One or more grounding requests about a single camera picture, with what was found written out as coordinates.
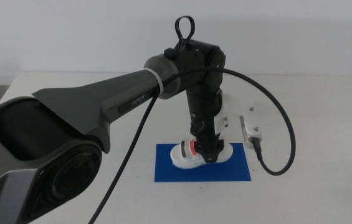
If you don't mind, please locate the white shoe with red stripe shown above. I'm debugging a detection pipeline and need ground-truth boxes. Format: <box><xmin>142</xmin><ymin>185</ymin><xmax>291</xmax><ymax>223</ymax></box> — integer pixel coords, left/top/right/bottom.
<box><xmin>169</xmin><ymin>139</ymin><xmax>234</xmax><ymax>170</ymax></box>

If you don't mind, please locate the blue rectangular mat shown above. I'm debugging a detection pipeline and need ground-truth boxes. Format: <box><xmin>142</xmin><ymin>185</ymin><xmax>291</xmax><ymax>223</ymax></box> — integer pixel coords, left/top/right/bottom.
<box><xmin>154</xmin><ymin>142</ymin><xmax>252</xmax><ymax>183</ymax></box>

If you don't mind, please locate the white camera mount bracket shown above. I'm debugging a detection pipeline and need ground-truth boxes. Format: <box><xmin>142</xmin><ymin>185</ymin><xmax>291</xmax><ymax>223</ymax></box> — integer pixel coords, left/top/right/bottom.
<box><xmin>214</xmin><ymin>95</ymin><xmax>263</xmax><ymax>138</ymax></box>

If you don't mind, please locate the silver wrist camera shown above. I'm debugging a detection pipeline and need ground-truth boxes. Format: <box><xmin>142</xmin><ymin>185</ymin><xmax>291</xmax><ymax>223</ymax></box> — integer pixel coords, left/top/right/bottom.
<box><xmin>239</xmin><ymin>114</ymin><xmax>264</xmax><ymax>151</ymax></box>

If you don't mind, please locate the black braided camera cable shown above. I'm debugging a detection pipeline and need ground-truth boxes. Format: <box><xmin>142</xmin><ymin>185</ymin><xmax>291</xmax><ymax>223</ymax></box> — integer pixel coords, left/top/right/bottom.
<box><xmin>87</xmin><ymin>67</ymin><xmax>297</xmax><ymax>224</ymax></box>

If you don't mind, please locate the black looped cable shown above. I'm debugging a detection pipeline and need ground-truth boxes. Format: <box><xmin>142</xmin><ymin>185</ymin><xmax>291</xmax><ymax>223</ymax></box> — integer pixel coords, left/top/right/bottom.
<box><xmin>174</xmin><ymin>16</ymin><xmax>196</xmax><ymax>52</ymax></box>

